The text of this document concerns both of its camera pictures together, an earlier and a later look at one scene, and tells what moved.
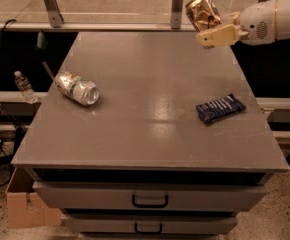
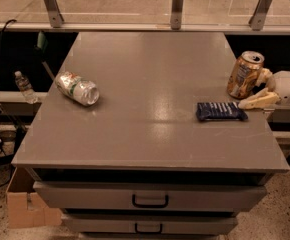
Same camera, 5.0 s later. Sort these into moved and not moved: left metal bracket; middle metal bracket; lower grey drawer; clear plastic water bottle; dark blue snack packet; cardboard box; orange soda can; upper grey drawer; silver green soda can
Moved: dark blue snack packet; orange soda can
Not moved: left metal bracket; upper grey drawer; clear plastic water bottle; middle metal bracket; cardboard box; silver green soda can; lower grey drawer
